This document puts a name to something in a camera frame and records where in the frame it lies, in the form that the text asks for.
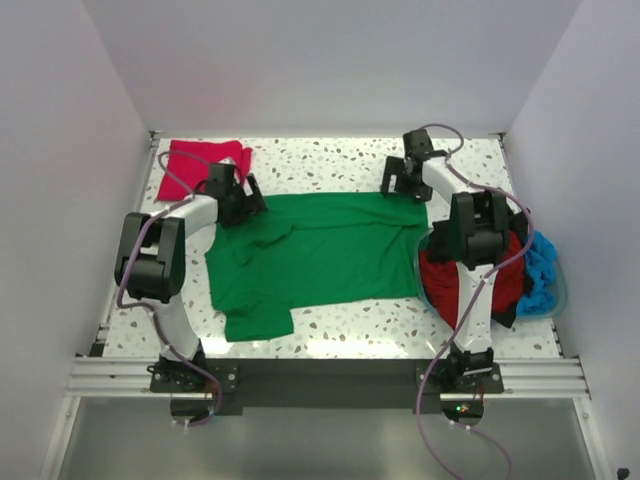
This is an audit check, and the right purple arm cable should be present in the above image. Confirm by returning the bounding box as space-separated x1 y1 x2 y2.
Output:
414 123 536 480

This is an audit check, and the folded pink red t-shirt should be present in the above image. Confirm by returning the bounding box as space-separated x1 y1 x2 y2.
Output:
157 140 253 202

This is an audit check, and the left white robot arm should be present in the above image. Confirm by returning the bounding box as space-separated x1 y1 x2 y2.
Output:
114 151 268 398

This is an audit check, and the green t-shirt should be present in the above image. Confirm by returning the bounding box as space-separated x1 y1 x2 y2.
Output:
205 192 428 342

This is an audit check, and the bright blue t-shirt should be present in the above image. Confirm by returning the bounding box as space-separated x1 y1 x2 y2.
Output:
516 231 557 316

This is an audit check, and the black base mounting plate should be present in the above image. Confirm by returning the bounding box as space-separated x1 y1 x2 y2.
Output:
147 359 505 417

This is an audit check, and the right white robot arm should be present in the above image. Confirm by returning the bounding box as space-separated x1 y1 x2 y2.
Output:
380 127 510 393

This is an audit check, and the dark red t-shirt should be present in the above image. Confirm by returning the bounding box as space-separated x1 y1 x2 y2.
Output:
418 228 526 331

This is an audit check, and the translucent blue laundry basket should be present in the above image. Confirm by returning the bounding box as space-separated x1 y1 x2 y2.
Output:
414 233 567 328

